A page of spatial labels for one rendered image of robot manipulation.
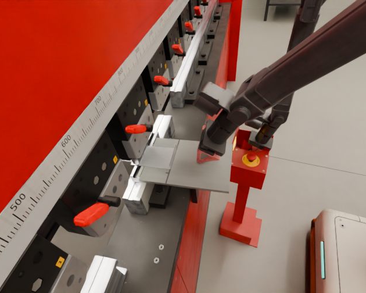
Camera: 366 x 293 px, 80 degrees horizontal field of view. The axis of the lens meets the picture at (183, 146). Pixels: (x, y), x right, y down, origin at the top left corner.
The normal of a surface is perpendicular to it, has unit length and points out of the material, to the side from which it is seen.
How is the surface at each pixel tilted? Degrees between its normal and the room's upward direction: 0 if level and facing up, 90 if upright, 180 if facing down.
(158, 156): 0
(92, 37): 90
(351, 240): 0
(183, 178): 0
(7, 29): 90
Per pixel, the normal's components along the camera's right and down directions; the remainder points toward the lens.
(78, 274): 0.97, 0.09
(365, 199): -0.10, -0.68
